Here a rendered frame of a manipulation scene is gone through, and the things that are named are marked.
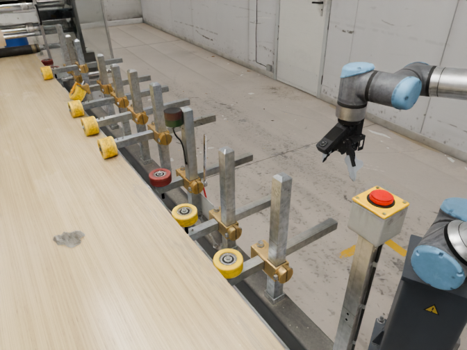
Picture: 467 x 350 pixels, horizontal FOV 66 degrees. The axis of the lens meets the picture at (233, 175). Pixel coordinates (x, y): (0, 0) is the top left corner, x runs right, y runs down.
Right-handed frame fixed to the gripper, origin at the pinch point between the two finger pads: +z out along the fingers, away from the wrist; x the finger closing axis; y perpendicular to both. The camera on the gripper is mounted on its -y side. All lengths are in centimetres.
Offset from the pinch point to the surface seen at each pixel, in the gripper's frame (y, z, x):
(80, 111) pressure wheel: -65, 0, 107
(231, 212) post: -38.1, 6.2, 6.7
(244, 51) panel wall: 223, 69, 415
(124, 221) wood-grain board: -70, 4, 17
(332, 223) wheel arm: -11.3, 9.4, -11.9
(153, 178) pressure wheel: -54, 3, 35
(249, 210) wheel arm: -28.3, 12.9, 11.6
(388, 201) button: -36, -29, -44
